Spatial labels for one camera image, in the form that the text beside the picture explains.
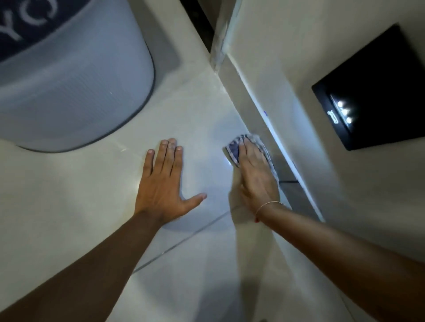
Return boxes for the thin wrist bracelet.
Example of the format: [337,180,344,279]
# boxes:
[254,201,283,223]

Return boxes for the blue white cleaning cloth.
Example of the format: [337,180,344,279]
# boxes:
[226,134,280,182]

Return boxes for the person's left forearm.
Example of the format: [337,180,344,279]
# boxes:
[0,211,164,322]

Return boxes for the grey round bin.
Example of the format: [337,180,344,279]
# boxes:
[0,0,156,154]

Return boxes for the person's right forearm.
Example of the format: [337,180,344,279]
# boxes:
[257,202,425,322]

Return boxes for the person's right hand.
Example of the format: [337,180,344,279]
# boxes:
[238,138,281,222]

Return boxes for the person's left hand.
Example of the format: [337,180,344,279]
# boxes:
[134,138,208,226]

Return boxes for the black wall panel with lights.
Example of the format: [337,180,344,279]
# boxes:
[311,24,425,151]

